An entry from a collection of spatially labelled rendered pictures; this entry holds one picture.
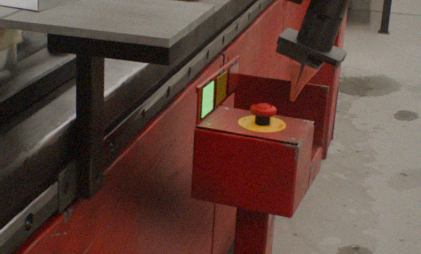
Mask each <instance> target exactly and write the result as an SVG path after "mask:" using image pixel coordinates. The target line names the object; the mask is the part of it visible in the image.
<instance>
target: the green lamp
mask: <svg viewBox="0 0 421 254"><path fill-rule="evenodd" d="M213 93H214V82H212V83H210V84H208V86H207V87H205V89H204V94H203V107H202V117H204V116H205V115H206V114H207V113H209V112H210V110H212V106H213Z"/></svg>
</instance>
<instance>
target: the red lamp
mask: <svg viewBox="0 0 421 254"><path fill-rule="evenodd" d="M238 64H239V62H237V63H236V64H234V65H233V66H231V67H230V69H229V89H228V95H229V94H230V93H231V92H232V91H233V90H234V89H236V88H237V75H238Z"/></svg>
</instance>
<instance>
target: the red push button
mask: <svg viewBox="0 0 421 254"><path fill-rule="evenodd" d="M250 112H251V113H252V114H253V115H255V124H256V125H261V126H265V125H269V123H270V117H271V116H273V115H274V114H275V113H276V112H277V110H276V108H275V107H274V106H272V105H271V104H267V103H264V102H259V103H256V104H254V105H252V106H251V107H250Z"/></svg>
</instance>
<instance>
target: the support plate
mask: <svg viewBox="0 0 421 254"><path fill-rule="evenodd" d="M18 10H20V9H14V8H6V7H1V6H0V18H1V17H3V16H7V14H10V13H13V12H15V11H18ZM214 13H215V5H214V4H201V3H190V2H189V1H176V0H80V1H75V2H73V3H69V4H64V5H62V6H57V7H55V8H52V9H49V10H45V11H42V12H34V11H27V10H23V11H20V12H18V13H15V14H12V15H9V16H8V17H6V18H3V19H0V28H7V29H18V30H25V31H35V32H41V33H52V34H57V35H63V36H74V37H80V38H91V39H97V40H108V41H118V42H125V43H135V44H136V45H147V46H158V47H164V48H170V47H171V46H173V45H174V43H176V42H177V41H179V40H180V39H181V38H183V37H184V36H185V35H186V34H187V33H189V32H190V31H192V30H193V29H195V27H196V26H198V25H199V24H201V22H204V21H205V20H206V19H207V18H208V17H209V16H211V15H213V14H214Z"/></svg>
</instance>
